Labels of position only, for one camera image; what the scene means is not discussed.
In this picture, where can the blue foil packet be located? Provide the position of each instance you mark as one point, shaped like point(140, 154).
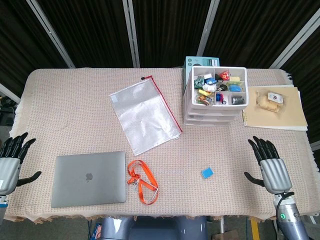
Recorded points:
point(210, 81)

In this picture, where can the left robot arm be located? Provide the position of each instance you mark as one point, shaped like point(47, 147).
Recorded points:
point(2, 207)

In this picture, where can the small blue square pad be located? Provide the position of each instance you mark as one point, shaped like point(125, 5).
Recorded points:
point(207, 173)

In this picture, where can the blue and red discs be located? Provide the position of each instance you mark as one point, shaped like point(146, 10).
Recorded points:
point(219, 96)

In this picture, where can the clear plastic container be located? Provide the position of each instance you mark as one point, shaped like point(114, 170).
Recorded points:
point(207, 123)

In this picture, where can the white drawer organizer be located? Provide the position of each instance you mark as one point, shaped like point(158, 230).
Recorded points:
point(212, 110)

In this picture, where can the blue orange floor packet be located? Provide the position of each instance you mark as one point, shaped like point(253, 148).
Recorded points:
point(97, 230)

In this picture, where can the black key fob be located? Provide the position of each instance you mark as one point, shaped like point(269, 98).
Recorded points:
point(222, 87)

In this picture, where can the beige paper folder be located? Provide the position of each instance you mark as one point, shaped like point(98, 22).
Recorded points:
point(275, 120)

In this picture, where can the yellow packet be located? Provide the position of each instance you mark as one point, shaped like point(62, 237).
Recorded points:
point(204, 92)

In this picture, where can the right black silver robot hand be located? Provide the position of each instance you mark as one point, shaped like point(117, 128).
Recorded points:
point(275, 175)

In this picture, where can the white table leg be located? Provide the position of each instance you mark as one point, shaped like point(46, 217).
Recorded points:
point(222, 225)

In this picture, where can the clear mesh red-zipper pouch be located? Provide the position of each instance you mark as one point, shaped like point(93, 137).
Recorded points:
point(145, 117)

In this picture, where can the red foil packet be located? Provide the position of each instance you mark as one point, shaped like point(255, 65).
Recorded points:
point(225, 75)

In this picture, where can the green patterned packet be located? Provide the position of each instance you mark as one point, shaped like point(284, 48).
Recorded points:
point(198, 82)

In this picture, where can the silver closed laptop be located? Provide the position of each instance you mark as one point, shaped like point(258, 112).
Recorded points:
point(87, 178)

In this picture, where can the grey-blue robot torso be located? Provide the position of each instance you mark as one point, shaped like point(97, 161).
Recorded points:
point(150, 228)

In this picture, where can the orange green snack packets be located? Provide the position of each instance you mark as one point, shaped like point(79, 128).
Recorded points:
point(203, 100)

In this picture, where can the beige woven tablecloth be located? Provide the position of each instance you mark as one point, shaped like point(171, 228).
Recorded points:
point(75, 112)

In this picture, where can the grey partition post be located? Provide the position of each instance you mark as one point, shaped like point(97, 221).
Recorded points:
point(131, 32)
point(10, 93)
point(295, 37)
point(50, 32)
point(208, 25)

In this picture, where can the yellow sticky note pad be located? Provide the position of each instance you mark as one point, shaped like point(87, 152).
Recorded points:
point(235, 78)

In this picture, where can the black charger block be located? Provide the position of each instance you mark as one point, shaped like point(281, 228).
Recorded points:
point(238, 100)

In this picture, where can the white crumpled packet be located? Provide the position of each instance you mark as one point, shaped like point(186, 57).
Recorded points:
point(208, 87)

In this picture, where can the teal cardboard box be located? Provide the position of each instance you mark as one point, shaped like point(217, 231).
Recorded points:
point(200, 61)

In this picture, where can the clear bag of snacks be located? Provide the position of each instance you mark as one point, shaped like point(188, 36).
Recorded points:
point(268, 103)

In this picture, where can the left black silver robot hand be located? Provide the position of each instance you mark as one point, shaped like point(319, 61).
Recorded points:
point(10, 172)

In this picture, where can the brown cardboard box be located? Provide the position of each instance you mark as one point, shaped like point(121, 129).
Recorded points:
point(225, 235)

